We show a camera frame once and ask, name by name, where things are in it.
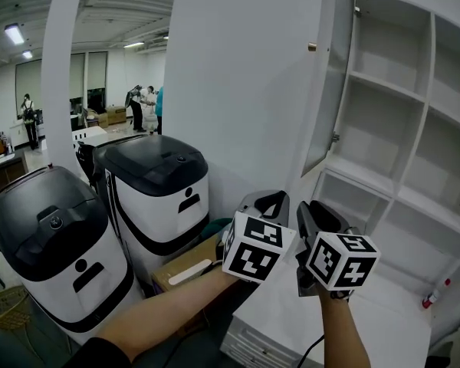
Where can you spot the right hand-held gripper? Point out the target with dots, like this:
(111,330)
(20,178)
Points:
(341,263)

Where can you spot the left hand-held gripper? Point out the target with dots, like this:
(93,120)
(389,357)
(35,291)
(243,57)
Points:
(253,251)

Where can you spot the glass cabinet door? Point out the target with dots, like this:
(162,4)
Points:
(329,90)

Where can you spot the small brass metal cylinder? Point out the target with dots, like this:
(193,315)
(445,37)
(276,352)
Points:
(312,47)

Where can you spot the person's left forearm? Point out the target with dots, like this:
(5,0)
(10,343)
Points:
(157,313)

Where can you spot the person's right forearm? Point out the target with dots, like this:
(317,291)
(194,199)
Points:
(341,328)

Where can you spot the white cabinet with shelves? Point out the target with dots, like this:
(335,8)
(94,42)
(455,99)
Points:
(368,320)

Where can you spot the dark green cushion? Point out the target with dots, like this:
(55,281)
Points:
(214,226)

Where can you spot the brown cardboard box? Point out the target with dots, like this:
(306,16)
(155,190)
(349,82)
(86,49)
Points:
(97,119)
(116,115)
(188,263)

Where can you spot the white and black robot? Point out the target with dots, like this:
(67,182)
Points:
(157,201)
(61,267)

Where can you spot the red-capped bottle with red label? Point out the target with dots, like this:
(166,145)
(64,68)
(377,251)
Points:
(435,295)

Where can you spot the ceiling strip light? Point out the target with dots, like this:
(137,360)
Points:
(133,45)
(14,33)
(27,54)

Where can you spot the person's dark sleeve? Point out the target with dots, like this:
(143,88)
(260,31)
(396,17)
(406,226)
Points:
(96,355)

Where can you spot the woven wicker basket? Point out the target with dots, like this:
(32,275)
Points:
(5,309)

